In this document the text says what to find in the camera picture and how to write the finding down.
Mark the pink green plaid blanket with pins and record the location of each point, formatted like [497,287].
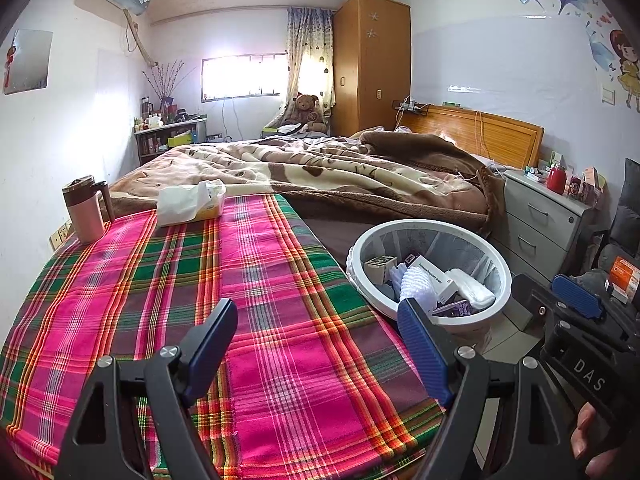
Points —
[300,335]

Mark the crushed patterned carton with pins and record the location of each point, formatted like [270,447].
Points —
[380,267]

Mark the silver wall panel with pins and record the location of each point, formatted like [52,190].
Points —
[30,60]

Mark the person's right hand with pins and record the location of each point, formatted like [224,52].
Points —
[585,432]

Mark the brown cream patterned blanket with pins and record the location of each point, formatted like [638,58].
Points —
[350,170]

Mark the brown teddy bear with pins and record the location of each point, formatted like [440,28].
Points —
[305,107]

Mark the wooden headboard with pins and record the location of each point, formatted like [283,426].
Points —
[500,135]

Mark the white wall switch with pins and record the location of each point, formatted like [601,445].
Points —
[608,96]

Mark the long white box purple end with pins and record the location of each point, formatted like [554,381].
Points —
[435,275]

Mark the beige air conditioner pipe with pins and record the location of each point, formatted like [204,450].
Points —
[135,35]

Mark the yellow white tissue pack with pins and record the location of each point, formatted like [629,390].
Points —
[180,205]

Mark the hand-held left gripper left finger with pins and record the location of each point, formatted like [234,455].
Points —
[202,377]

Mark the orange white package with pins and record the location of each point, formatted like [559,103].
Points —
[625,270]

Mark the cartoon figure wall decal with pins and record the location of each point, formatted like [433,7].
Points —
[625,65]

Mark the patterned curtain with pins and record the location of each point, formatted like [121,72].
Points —
[310,45]

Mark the small medicine boxes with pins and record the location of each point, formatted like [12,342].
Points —
[535,174]

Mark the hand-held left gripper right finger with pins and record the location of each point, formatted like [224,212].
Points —
[425,350]

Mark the red jar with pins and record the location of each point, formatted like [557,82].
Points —
[556,180]

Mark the window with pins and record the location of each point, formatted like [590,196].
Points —
[245,77]

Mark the yellow wall socket strip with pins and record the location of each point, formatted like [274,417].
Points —
[60,235]

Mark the black shelf with power strip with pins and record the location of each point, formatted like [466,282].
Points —
[410,106]

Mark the pink purple carton box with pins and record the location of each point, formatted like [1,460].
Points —
[452,308]

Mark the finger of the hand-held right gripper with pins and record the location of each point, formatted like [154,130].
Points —
[577,295]
[532,295]

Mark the pink mug with brown lid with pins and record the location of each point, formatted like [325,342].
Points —
[85,215]

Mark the dried branch bouquet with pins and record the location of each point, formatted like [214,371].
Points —
[167,82]

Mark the black chair grey cushion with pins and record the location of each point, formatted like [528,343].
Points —
[630,200]

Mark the grey drawer nightstand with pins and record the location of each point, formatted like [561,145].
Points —
[540,215]

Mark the cluttered side shelf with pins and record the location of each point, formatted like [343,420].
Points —
[170,135]

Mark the white round trash bin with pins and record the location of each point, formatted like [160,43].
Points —
[470,330]

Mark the red hanging ornament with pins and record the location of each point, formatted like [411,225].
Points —
[10,67]

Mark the pink packaging box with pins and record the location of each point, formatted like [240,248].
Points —
[592,182]

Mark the wooden wardrobe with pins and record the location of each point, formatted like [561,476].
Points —
[370,70]

